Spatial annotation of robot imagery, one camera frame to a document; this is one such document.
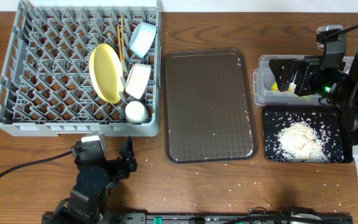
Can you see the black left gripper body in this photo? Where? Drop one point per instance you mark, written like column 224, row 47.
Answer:
column 117, row 168

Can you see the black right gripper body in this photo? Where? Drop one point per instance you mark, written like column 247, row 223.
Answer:
column 331, row 82

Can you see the white plastic cup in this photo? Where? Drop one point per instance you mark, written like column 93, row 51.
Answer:
column 136, row 112

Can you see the white shallow bowl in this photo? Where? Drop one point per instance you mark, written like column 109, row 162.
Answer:
column 137, row 80

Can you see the yellow round plate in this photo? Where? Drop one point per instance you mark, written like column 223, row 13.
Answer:
column 105, row 71

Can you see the light blue bowl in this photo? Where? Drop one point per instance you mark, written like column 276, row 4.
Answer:
column 142, row 38

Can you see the wooden chopstick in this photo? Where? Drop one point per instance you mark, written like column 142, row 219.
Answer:
column 122, row 37
column 119, row 42

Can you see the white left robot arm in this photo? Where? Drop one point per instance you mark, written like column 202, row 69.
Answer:
column 96, row 179

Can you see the clear plastic waste bin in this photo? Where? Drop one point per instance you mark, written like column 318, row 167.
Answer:
column 264, row 80

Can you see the black waste tray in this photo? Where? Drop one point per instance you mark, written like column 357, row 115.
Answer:
column 277, row 117

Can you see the pile of rice waste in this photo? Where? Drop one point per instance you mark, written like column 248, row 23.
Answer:
column 301, row 143

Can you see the yellow green wrapper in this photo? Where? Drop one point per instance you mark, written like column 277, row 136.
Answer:
column 274, row 87

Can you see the grey plastic dish rack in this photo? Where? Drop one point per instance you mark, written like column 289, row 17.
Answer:
column 45, row 84

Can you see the dark brown serving tray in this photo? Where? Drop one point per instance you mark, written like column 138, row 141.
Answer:
column 208, row 107

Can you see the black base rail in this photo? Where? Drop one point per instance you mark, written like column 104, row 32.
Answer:
column 255, row 216

